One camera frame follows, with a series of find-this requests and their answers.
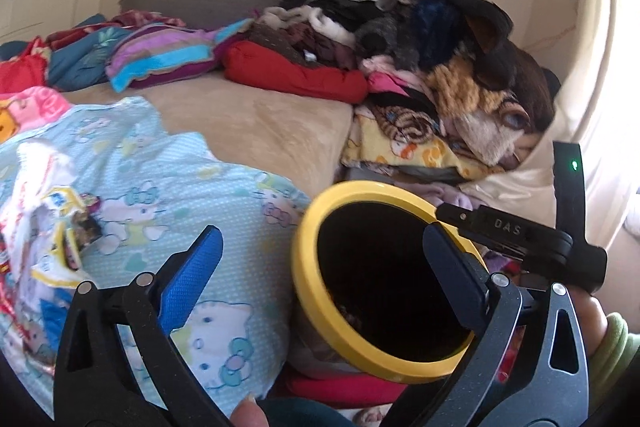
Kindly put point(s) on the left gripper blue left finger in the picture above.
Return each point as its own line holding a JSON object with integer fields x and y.
{"x": 183, "y": 277}

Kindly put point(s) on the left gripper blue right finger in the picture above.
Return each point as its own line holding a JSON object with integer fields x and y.
{"x": 461, "y": 278}

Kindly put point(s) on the white printed plastic bag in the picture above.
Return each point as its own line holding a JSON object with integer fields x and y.
{"x": 36, "y": 312}

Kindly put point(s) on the green sleeve forearm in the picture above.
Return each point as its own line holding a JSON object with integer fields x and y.
{"x": 614, "y": 355}

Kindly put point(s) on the yellow rimmed trash bin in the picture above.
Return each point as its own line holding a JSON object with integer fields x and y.
{"x": 368, "y": 301}

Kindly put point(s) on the person's right hand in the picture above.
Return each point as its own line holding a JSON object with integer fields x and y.
{"x": 591, "y": 318}

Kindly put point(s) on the person's left hand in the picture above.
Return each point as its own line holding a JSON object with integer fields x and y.
{"x": 249, "y": 414}

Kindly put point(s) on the light blue Hello Kitty sheet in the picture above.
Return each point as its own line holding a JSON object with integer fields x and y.
{"x": 152, "y": 193}

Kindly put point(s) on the yellow white snack wrapper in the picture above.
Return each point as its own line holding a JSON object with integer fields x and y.
{"x": 66, "y": 228}

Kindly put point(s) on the white curtain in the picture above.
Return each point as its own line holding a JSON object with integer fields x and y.
{"x": 598, "y": 108}

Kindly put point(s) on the pile of mixed clothes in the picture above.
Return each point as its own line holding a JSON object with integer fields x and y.
{"x": 451, "y": 97}

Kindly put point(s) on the red pillow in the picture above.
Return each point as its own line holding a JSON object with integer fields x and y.
{"x": 255, "y": 66}

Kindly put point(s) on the striped purple blue pillow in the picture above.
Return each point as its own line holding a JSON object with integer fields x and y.
{"x": 159, "y": 53}

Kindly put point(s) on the pink Pooh bear blanket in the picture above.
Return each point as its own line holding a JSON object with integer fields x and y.
{"x": 30, "y": 109}

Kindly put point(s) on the dark blue floral quilt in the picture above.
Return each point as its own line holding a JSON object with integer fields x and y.
{"x": 79, "y": 54}

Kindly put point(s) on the red floral quilt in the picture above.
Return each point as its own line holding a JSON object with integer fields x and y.
{"x": 26, "y": 70}

